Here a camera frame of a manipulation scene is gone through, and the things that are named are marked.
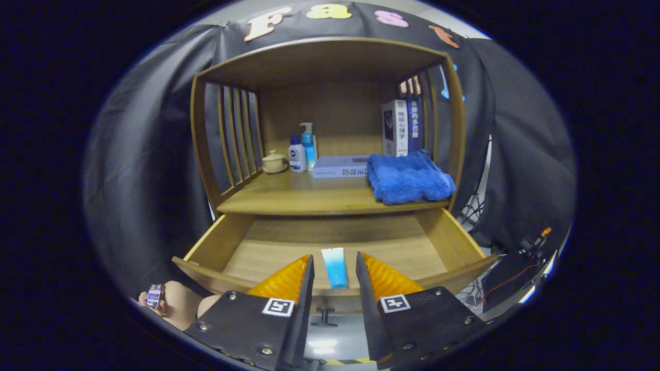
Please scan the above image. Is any blue pump bottle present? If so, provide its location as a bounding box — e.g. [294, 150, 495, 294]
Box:
[300, 122, 317, 171]

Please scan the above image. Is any blue squeeze tube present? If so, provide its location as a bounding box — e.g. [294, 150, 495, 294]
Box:
[321, 247, 349, 289]

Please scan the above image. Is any black backdrop cloth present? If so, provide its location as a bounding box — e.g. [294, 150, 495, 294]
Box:
[85, 3, 575, 299]

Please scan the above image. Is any white upright book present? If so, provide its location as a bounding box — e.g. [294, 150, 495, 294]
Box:
[382, 99, 409, 157]

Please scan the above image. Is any wooden cabinet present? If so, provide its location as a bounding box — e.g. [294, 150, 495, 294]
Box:
[190, 36, 467, 217]

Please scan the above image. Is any orange clamp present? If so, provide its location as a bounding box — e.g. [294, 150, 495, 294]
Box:
[521, 227, 552, 253]

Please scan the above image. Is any wooden drawer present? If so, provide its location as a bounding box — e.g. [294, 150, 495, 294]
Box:
[172, 207, 499, 328]

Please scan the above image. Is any dark blue upright book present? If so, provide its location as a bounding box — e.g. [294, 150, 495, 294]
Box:
[406, 96, 424, 154]

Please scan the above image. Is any folded blue towel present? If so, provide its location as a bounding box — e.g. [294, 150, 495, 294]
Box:
[367, 149, 456, 206]

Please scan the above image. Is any red cable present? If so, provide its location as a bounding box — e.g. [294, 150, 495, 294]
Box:
[482, 264, 539, 305]

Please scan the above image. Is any black tripod stand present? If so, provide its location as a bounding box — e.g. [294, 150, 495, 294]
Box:
[456, 193, 488, 243]

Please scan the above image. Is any pale flat-lying book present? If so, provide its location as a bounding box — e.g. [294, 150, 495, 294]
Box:
[312, 155, 372, 179]

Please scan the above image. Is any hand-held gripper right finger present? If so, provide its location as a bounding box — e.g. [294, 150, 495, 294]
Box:
[356, 251, 490, 370]

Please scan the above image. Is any white bottle with blue cap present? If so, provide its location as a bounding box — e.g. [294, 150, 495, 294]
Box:
[288, 135, 308, 173]

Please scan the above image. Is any beige lidded ceramic cup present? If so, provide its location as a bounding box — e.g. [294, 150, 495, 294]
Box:
[261, 150, 287, 174]

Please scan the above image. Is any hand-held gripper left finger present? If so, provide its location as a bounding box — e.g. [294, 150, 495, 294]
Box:
[184, 254, 315, 371]

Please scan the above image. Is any wooden countertop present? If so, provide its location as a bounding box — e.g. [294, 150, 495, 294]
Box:
[217, 167, 450, 216]

